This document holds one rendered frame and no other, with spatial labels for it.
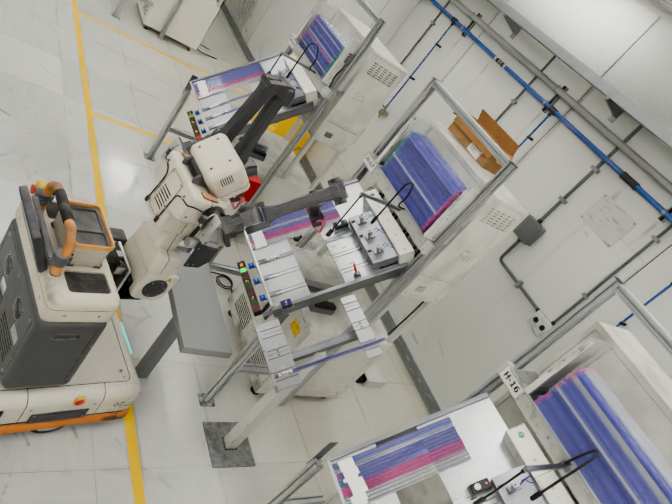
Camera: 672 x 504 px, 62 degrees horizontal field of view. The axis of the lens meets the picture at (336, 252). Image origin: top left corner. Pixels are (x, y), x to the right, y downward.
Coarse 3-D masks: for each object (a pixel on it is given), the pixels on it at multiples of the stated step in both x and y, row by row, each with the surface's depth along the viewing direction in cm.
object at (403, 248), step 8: (368, 192) 303; (376, 192) 302; (368, 200) 299; (368, 208) 301; (376, 208) 295; (384, 216) 290; (392, 216) 290; (384, 224) 287; (392, 224) 286; (392, 232) 283; (400, 232) 283; (392, 240) 279; (400, 240) 279; (400, 248) 276; (408, 248) 275; (400, 256) 273; (408, 256) 276
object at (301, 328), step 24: (312, 264) 341; (240, 288) 348; (240, 312) 342; (312, 312) 303; (336, 312) 318; (240, 336) 337; (288, 336) 302; (312, 336) 293; (384, 336) 333; (264, 360) 313; (336, 360) 321; (360, 360) 331; (264, 384) 311; (312, 384) 331; (336, 384) 342
